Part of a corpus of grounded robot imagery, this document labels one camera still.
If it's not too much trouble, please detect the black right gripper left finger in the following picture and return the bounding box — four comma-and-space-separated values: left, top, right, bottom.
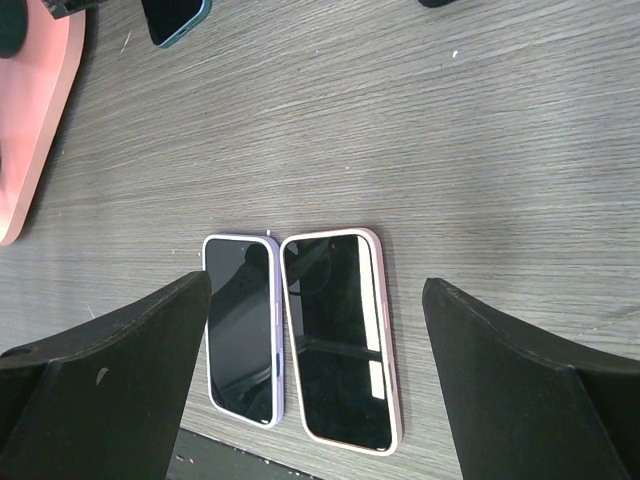
1, 271, 211, 479

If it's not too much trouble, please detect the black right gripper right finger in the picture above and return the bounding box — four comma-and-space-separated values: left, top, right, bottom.
422, 278, 639, 479

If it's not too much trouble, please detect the lilac phone case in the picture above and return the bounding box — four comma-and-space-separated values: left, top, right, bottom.
202, 234, 285, 429

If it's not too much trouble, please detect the pink phone case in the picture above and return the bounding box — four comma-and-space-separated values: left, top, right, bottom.
278, 227, 403, 457

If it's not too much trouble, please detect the silver-edged black phone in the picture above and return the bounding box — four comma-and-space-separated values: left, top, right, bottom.
281, 233, 393, 451

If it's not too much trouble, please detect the teal-edged black phone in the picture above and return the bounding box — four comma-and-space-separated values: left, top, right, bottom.
141, 0, 212, 48

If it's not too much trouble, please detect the blue-edged black phone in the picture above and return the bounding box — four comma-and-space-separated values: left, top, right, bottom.
205, 238, 274, 425

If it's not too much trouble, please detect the pink three-tier shelf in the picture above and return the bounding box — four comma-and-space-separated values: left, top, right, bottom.
1, 1, 86, 246

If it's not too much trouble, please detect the dark green cup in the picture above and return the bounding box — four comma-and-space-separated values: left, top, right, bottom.
0, 0, 28, 59

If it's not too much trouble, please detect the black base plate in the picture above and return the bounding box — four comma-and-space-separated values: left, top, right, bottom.
165, 428, 317, 480

